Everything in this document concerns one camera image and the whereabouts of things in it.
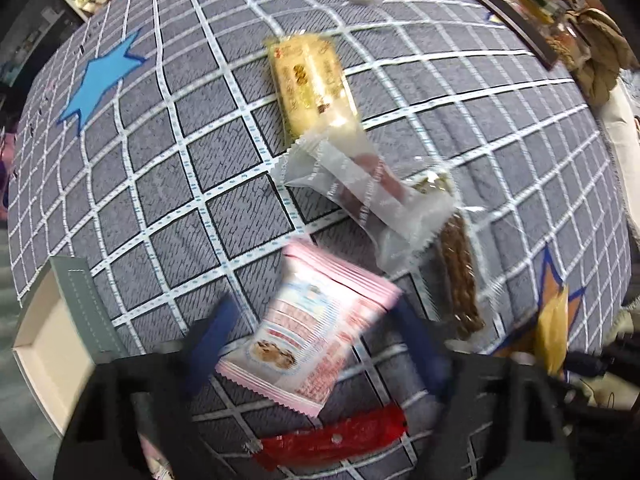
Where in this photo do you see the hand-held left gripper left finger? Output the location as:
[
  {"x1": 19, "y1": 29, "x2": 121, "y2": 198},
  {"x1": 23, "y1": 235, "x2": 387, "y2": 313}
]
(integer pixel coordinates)
[{"x1": 54, "y1": 294, "x2": 242, "y2": 480}]

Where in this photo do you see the clear packet of brown sticks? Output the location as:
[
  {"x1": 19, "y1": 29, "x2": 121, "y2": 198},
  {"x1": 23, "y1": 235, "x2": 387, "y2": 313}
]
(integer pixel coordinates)
[{"x1": 404, "y1": 170, "x2": 487, "y2": 342}]

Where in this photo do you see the yellow snack packet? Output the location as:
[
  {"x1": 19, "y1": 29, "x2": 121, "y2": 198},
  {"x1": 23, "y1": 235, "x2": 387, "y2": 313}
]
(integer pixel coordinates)
[{"x1": 264, "y1": 32, "x2": 362, "y2": 142}]

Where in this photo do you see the red snack packet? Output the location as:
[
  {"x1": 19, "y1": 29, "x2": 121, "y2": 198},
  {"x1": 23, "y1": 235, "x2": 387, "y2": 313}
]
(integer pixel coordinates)
[{"x1": 244, "y1": 404, "x2": 409, "y2": 472}]

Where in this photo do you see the dark brown tray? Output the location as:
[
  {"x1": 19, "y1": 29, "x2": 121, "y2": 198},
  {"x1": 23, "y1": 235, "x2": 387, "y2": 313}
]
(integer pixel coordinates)
[{"x1": 469, "y1": 0, "x2": 559, "y2": 72}]

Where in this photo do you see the grey-green cardboard box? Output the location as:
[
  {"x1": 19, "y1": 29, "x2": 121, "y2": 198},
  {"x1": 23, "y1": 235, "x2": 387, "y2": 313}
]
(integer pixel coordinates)
[{"x1": 12, "y1": 255, "x2": 127, "y2": 437}]

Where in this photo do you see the translucent white snack packet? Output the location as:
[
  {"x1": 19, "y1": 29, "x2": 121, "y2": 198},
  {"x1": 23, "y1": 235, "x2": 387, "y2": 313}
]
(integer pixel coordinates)
[{"x1": 271, "y1": 127, "x2": 457, "y2": 274}]

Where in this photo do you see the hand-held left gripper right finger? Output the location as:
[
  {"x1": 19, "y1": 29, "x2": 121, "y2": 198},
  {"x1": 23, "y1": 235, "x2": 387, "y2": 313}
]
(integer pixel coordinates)
[{"x1": 394, "y1": 304, "x2": 577, "y2": 480}]

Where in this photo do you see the pink printed packet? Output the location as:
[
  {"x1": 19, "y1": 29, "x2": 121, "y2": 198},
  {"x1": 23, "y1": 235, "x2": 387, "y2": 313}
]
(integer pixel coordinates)
[{"x1": 138, "y1": 432, "x2": 177, "y2": 480}]

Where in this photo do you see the pink snack packet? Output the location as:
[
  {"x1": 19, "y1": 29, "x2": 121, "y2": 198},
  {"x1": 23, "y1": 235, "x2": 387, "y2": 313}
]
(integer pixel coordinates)
[{"x1": 215, "y1": 240, "x2": 404, "y2": 418}]

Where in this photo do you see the grey checked blanket with stars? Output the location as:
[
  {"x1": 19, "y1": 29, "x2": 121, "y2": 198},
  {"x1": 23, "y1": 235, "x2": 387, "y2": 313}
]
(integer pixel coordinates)
[{"x1": 7, "y1": 0, "x2": 634, "y2": 480}]

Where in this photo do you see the yellow orange packet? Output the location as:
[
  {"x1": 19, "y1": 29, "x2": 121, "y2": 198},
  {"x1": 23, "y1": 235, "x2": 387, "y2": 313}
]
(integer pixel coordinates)
[{"x1": 534, "y1": 284, "x2": 571, "y2": 377}]

